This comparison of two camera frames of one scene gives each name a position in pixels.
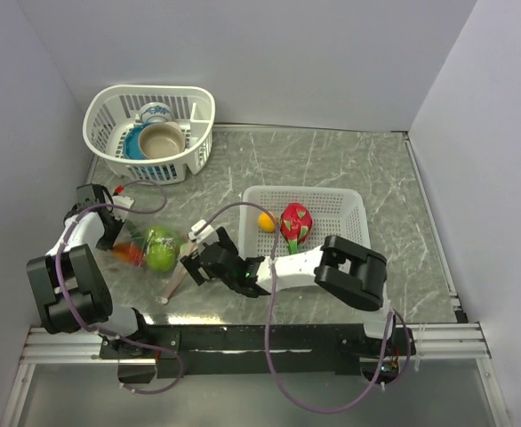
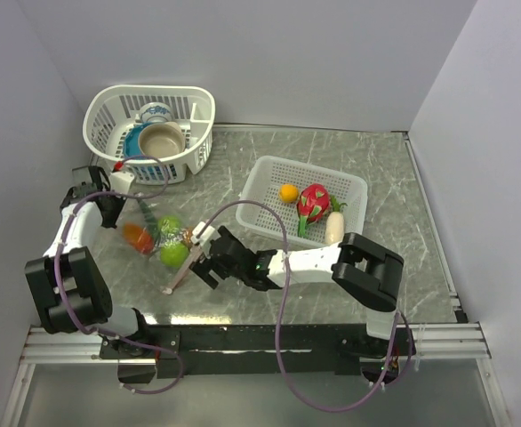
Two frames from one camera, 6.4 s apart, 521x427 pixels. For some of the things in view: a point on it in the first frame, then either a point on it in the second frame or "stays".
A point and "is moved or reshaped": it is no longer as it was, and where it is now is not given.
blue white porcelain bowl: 156,112 stays
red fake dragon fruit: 295,225 -> 312,205
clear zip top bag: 148,256 is moved or reshaped
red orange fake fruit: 129,252 -> 138,237
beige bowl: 161,140 stays
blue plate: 131,145 stays
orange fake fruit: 265,222 -> 288,193
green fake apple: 160,257 is moved or reshaped
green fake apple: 161,239 -> 170,225
